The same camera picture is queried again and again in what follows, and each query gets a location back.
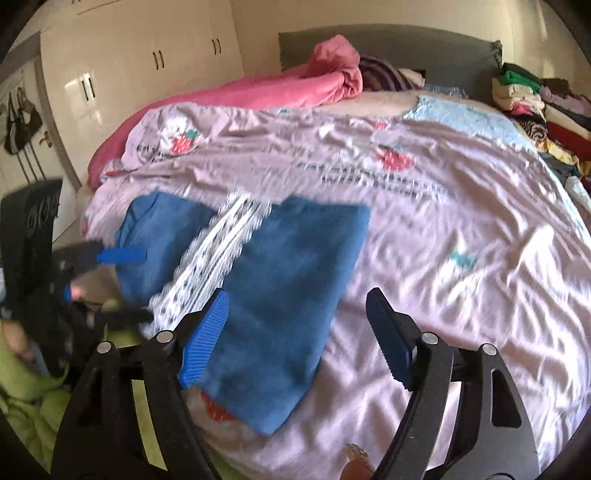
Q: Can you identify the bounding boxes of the grey headboard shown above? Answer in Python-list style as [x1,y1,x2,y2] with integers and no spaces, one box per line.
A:
[278,28,504,100]

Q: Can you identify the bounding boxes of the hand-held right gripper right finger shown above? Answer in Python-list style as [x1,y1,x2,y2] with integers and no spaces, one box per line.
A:
[366,287,541,480]

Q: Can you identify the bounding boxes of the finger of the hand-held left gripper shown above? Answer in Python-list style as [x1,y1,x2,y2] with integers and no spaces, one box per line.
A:
[69,302,154,330]
[55,244,147,274]

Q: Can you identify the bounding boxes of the brown hanging handbag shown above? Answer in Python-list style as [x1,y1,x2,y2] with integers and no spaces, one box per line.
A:
[16,88,43,134]

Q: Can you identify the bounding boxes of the pink strawberry print duvet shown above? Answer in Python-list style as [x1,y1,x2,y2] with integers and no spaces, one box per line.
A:
[78,92,591,480]

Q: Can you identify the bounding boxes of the white cloth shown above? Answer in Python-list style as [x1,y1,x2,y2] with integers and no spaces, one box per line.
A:
[566,178,591,208]

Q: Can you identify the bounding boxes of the pink quilt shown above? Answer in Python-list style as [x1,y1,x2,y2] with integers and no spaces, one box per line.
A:
[88,36,363,185]

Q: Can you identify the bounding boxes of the cream wardrobe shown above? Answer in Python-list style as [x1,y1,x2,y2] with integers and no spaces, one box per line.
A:
[39,0,245,185]

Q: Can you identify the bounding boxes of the green fleece garment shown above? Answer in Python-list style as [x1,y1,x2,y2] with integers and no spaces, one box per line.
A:
[0,369,155,472]

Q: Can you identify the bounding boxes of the pile of folded clothes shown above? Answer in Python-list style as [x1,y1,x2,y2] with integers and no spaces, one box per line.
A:
[491,62,591,176]

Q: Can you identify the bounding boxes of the brown translucent object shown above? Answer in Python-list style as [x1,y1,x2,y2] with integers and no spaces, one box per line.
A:
[341,443,376,480]

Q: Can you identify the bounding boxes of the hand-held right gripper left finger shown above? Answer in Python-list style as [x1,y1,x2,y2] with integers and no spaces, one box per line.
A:
[51,290,230,480]

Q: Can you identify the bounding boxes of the light blue lace cloth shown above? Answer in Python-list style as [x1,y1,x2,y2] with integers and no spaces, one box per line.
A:
[402,95,539,153]

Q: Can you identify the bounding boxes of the blue pants with lace trim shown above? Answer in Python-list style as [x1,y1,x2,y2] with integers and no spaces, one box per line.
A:
[113,191,372,437]

